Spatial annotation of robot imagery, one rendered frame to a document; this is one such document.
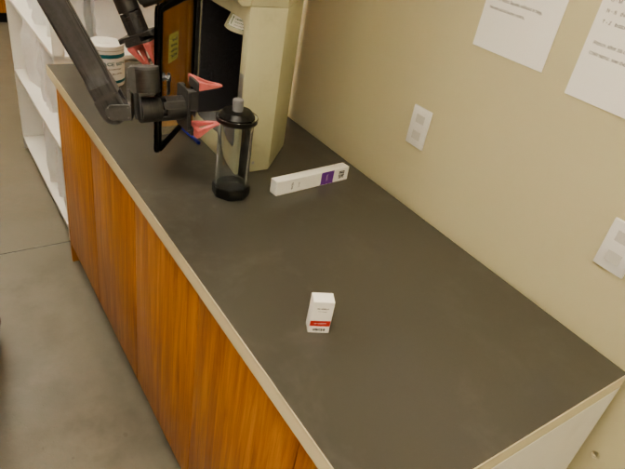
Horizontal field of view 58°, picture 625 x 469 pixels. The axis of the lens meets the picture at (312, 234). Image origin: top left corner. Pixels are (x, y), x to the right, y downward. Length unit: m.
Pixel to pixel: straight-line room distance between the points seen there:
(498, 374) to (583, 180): 0.46
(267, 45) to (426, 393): 0.96
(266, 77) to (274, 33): 0.12
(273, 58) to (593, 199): 0.87
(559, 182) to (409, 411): 0.64
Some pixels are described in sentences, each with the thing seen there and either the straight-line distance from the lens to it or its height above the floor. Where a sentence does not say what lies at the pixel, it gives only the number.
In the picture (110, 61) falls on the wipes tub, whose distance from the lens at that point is 2.21.
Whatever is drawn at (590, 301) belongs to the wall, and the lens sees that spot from 1.41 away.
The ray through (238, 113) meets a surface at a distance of 1.45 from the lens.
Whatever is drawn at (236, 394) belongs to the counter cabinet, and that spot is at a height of 0.73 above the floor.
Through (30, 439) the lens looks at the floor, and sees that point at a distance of 2.19.
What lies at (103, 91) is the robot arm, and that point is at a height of 1.24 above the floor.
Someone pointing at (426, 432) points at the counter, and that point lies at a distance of 1.05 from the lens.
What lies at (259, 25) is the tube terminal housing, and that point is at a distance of 1.54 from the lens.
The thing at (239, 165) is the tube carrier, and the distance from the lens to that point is 1.49.
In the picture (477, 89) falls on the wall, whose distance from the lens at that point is 1.50.
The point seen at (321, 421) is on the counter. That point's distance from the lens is 1.01.
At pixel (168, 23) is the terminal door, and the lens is 1.58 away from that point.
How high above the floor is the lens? 1.71
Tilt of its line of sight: 33 degrees down
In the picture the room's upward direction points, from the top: 11 degrees clockwise
